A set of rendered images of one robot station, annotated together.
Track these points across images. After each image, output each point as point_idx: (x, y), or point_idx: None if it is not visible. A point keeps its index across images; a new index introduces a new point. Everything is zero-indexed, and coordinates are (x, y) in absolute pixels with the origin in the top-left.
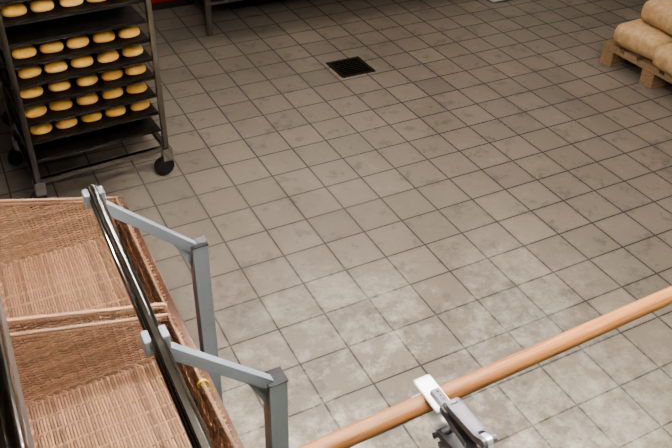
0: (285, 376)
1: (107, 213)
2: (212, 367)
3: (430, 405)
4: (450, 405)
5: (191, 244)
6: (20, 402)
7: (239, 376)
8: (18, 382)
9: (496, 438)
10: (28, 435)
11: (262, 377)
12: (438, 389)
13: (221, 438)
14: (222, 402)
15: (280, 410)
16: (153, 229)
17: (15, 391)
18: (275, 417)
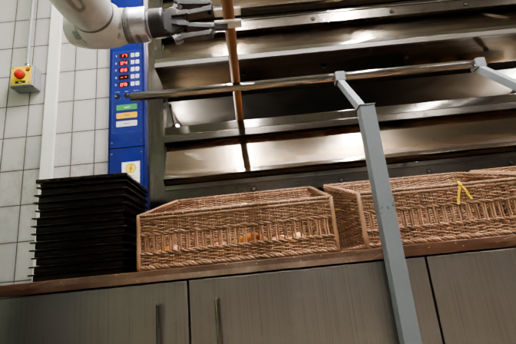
0: (363, 104)
1: (449, 61)
2: (346, 94)
3: (222, 16)
4: (206, 4)
5: None
6: (253, 54)
7: (352, 102)
8: (262, 54)
9: None
10: (240, 55)
11: (358, 104)
12: None
13: (426, 217)
14: (501, 236)
15: (363, 135)
16: (504, 81)
17: (253, 51)
18: (363, 142)
